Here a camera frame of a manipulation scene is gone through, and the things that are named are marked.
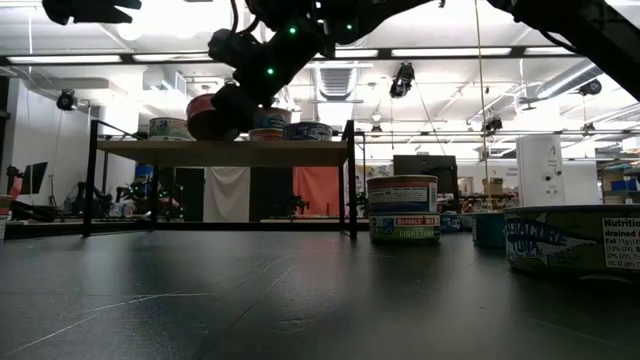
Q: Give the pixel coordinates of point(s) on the green albacore tuna can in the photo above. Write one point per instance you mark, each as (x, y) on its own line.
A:
(560, 245)

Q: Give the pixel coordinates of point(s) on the wooden shelf black frame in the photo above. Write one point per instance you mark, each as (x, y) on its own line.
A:
(225, 153)

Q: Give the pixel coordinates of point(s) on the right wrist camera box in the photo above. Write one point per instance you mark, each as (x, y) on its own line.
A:
(222, 45)

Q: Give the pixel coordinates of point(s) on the pink salmon can blue label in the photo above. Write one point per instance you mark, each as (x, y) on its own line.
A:
(403, 196)
(267, 135)

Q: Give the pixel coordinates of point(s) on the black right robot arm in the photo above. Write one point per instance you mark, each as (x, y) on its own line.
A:
(600, 35)

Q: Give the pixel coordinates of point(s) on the orange curtain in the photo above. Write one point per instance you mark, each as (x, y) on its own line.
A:
(320, 180)

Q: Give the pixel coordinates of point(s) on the storage shelving with blue bins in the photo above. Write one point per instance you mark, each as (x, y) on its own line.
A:
(622, 186)

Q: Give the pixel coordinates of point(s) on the thin hanging pole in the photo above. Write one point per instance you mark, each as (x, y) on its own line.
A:
(481, 100)

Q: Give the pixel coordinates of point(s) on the dark blue seafood can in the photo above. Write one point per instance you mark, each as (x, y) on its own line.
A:
(310, 132)

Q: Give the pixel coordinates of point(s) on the teal rimmed seafood can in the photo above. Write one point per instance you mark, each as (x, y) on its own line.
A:
(467, 223)

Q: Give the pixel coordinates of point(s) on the silver lidded seafood can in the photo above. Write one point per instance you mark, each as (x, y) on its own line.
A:
(197, 117)

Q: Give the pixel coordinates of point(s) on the black ceiling mounted camera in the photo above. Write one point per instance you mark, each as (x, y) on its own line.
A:
(493, 125)
(591, 88)
(67, 100)
(402, 80)

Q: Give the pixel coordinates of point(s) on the silver ceiling ventilation duct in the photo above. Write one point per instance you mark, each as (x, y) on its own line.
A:
(336, 82)

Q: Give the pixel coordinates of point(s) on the teal labelled seafood can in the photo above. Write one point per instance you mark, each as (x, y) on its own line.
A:
(489, 230)

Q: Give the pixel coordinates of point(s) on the white cylindrical column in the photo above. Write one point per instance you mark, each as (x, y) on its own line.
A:
(542, 170)

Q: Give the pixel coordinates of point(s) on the brown cardboard box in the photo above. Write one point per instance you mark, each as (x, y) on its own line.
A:
(492, 187)

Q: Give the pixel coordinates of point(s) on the black computer monitor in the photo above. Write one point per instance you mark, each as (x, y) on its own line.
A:
(35, 177)
(425, 165)

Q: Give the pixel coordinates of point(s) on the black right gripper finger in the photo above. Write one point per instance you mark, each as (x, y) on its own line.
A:
(235, 115)

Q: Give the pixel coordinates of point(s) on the white curtain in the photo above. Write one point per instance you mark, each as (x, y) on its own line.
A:
(227, 192)

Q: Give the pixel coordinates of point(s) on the blue rimmed seafood can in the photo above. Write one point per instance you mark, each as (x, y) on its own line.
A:
(450, 223)

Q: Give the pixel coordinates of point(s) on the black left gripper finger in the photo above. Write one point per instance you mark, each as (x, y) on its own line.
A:
(100, 17)
(110, 4)

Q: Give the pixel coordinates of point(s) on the white LED light strip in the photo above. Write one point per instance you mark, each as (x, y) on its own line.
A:
(170, 57)
(440, 52)
(545, 50)
(65, 59)
(357, 53)

